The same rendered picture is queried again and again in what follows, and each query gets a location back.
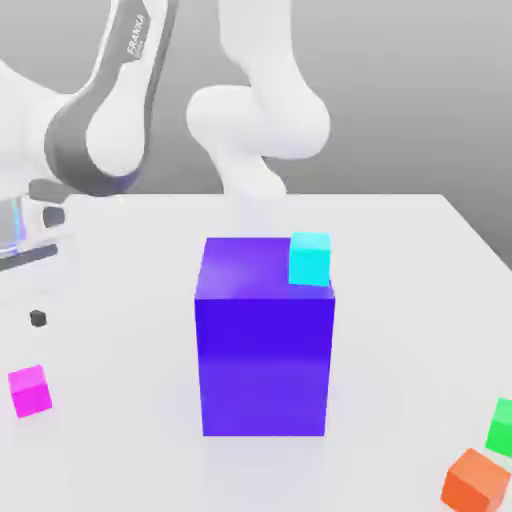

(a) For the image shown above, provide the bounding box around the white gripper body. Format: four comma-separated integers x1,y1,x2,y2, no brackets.
0,236,79,300

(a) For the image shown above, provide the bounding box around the small magenta cube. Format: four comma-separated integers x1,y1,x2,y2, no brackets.
7,363,54,420

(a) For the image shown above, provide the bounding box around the small cyan cube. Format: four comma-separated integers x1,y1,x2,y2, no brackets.
287,231,333,288

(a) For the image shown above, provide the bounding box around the small orange cube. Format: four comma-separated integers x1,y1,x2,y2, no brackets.
440,447,512,512

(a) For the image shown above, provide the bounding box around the small green cube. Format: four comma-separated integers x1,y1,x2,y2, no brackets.
484,396,512,458

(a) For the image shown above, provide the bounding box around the large purple box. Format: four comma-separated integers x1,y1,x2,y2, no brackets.
194,236,336,438

